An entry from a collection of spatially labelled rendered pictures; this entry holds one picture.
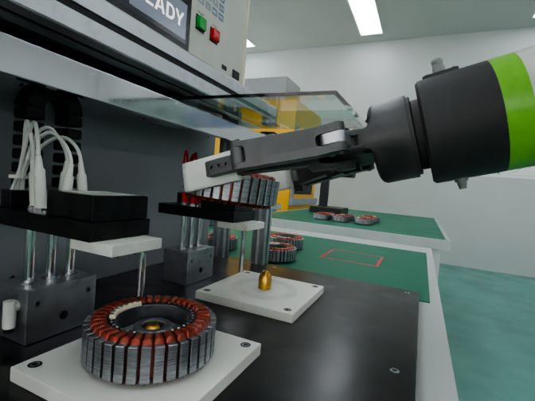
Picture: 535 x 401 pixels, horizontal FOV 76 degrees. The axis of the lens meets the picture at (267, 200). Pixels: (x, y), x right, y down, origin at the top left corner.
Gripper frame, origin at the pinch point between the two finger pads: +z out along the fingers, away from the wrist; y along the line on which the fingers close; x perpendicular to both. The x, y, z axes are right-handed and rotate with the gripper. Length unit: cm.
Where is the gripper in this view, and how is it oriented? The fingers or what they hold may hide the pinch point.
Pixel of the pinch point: (231, 180)
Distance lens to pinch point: 40.0
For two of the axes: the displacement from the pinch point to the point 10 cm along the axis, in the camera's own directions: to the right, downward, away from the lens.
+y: -4.5, -0.4, -8.9
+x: 1.4, 9.8, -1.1
